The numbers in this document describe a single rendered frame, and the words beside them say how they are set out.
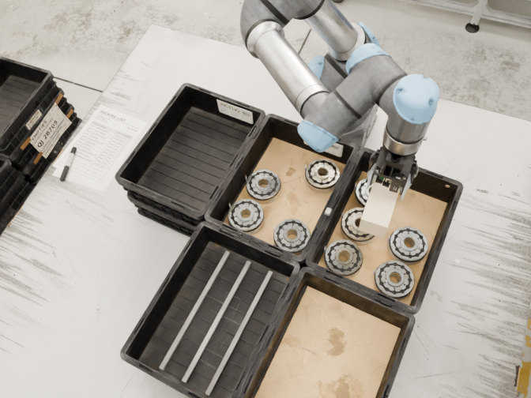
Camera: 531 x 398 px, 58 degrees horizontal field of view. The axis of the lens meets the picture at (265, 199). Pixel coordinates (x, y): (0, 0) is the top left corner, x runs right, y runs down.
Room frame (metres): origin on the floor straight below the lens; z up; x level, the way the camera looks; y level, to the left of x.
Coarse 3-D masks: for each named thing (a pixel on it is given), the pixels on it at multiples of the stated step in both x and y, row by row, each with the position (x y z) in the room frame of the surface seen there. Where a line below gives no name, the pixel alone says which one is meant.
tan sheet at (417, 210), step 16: (352, 192) 0.66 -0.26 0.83; (416, 192) 0.64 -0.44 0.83; (400, 208) 0.59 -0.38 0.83; (416, 208) 0.58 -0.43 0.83; (432, 208) 0.58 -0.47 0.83; (400, 224) 0.54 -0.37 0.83; (416, 224) 0.53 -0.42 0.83; (432, 224) 0.53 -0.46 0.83; (336, 240) 0.52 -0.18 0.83; (384, 240) 0.50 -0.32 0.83; (432, 240) 0.48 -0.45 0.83; (368, 256) 0.46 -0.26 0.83; (384, 256) 0.45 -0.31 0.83; (368, 272) 0.41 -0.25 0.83; (416, 272) 0.39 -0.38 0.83
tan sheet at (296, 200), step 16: (272, 144) 0.87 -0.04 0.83; (288, 144) 0.86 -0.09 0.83; (272, 160) 0.81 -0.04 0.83; (288, 160) 0.80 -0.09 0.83; (304, 160) 0.79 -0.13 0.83; (288, 176) 0.74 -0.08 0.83; (304, 176) 0.74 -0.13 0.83; (288, 192) 0.69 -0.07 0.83; (304, 192) 0.68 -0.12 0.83; (272, 208) 0.64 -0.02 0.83; (288, 208) 0.63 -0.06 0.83; (304, 208) 0.63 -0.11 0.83; (320, 208) 0.62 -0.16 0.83; (272, 224) 0.59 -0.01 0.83; (272, 240) 0.54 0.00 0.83
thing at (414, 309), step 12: (360, 156) 0.72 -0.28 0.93; (420, 168) 0.66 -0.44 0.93; (348, 180) 0.65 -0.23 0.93; (444, 180) 0.61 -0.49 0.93; (456, 180) 0.61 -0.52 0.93; (456, 192) 0.57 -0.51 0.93; (336, 204) 0.59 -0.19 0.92; (456, 204) 0.54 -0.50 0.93; (324, 228) 0.51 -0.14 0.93; (444, 228) 0.47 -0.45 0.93; (444, 240) 0.44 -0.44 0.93; (312, 252) 0.45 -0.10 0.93; (312, 264) 0.42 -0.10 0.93; (432, 264) 0.38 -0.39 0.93; (336, 276) 0.38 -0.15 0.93; (360, 288) 0.34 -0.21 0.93; (420, 288) 0.32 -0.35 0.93; (384, 300) 0.30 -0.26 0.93; (396, 300) 0.30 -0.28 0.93; (420, 300) 0.29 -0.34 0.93
